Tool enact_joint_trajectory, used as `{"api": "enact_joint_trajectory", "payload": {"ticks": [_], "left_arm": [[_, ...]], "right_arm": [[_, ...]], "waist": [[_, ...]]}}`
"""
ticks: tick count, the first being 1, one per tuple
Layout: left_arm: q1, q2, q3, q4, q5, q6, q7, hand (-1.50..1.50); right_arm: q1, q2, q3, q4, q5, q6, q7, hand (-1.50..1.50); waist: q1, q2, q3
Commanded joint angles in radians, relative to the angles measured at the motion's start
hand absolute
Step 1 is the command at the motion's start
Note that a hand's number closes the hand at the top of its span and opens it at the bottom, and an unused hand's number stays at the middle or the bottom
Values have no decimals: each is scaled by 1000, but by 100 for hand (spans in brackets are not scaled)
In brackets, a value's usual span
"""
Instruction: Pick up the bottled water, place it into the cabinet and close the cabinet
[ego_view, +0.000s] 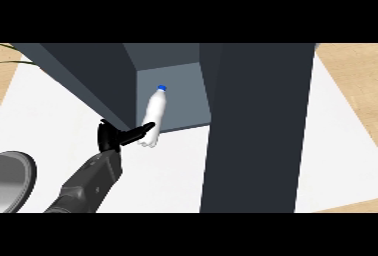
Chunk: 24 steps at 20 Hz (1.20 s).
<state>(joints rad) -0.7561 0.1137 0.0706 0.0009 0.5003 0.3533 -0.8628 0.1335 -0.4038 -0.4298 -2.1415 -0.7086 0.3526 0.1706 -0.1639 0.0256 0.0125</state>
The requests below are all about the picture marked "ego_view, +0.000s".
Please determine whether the grey metal bowl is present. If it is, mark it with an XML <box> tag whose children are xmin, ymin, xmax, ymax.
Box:
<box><xmin>0</xmin><ymin>150</ymin><xmax>38</xmax><ymax>214</ymax></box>

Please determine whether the white bottle with blue cap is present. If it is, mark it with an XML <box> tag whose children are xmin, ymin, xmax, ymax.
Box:
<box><xmin>136</xmin><ymin>84</ymin><xmax>168</xmax><ymax>149</ymax></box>

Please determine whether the dark grey cabinet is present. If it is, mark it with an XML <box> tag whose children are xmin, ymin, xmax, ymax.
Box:
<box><xmin>9</xmin><ymin>43</ymin><xmax>214</xmax><ymax>135</ymax></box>

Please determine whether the green plant leaf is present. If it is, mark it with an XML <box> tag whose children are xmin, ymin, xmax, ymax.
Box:
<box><xmin>0</xmin><ymin>43</ymin><xmax>38</xmax><ymax>66</ymax></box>

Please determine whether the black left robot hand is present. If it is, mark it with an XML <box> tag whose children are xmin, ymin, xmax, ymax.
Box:
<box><xmin>96</xmin><ymin>118</ymin><xmax>156</xmax><ymax>154</ymax></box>

